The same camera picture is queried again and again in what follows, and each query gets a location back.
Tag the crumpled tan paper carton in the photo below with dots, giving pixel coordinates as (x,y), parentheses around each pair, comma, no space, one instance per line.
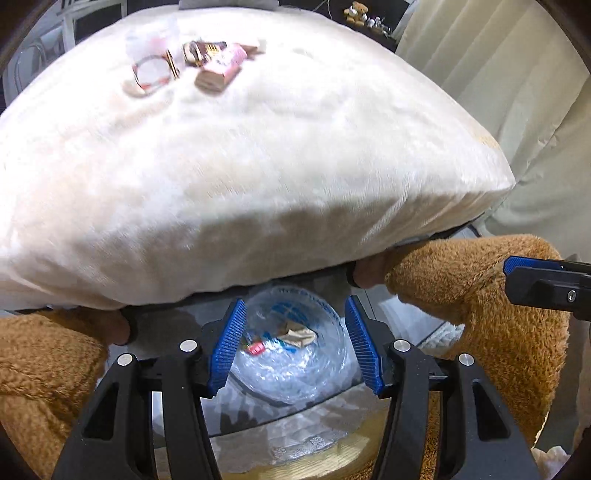
(298,336)

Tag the small tan wrapper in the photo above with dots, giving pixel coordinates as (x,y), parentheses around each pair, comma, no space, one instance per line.
(257,47)

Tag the waste bin with clear bag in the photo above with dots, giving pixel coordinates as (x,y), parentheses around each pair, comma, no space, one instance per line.
(295,369)

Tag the small red wrapper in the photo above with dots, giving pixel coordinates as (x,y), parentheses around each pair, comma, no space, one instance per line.
(255,347)

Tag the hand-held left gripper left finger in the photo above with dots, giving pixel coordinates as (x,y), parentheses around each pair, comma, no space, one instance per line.
(226,346)

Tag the cream curtain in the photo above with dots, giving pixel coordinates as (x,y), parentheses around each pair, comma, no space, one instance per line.
(498,92)

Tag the dark shelf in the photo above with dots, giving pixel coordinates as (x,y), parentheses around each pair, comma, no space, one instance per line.
(318,18)

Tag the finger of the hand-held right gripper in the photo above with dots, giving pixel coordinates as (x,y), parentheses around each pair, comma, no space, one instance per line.
(549,290)
(531,265)

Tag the cream plush blanket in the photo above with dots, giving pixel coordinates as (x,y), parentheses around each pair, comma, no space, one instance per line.
(258,175)

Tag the pink snack box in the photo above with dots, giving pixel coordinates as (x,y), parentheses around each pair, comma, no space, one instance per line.
(221,69)

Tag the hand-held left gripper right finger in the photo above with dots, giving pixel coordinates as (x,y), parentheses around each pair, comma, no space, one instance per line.
(364,350)

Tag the small white plastic bottle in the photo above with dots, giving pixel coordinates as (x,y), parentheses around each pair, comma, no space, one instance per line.
(147,39)

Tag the brown teddy bear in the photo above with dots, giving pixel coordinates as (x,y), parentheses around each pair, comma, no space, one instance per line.
(357,13)

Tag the white metal chair frame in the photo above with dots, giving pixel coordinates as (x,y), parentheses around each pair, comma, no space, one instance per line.
(27,55)

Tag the dark red gold-print box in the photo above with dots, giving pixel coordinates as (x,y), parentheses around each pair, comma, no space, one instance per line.
(203,50)

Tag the person's left leg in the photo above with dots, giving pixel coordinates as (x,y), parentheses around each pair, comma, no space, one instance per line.
(41,378)

